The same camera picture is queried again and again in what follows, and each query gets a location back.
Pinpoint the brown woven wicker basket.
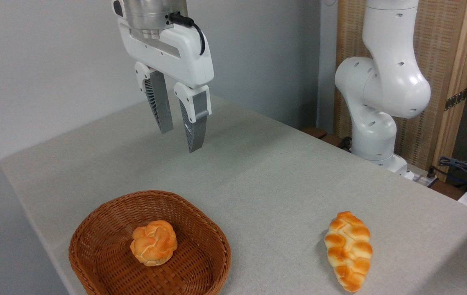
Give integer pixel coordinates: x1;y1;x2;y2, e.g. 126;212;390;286
68;190;232;295

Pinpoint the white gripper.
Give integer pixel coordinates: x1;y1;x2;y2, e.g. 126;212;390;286
118;18;214;153

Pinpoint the round knotted bread roll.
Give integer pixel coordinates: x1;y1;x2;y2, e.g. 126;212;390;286
130;220;178;267

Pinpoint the grey tablecloth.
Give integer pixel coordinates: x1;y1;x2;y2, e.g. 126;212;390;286
0;89;467;295

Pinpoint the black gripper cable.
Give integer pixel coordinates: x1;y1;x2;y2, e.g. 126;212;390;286
169;12;206;56

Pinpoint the grey blue cable bundle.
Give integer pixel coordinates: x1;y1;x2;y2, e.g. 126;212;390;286
438;156;467;182

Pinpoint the long braided bread loaf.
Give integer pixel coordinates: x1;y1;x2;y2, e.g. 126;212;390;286
324;211;373;293

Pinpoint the wood framed woven screen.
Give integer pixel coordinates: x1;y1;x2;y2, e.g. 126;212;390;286
334;0;467;181

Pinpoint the metal screen hinge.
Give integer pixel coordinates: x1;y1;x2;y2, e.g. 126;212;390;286
444;87;467;111

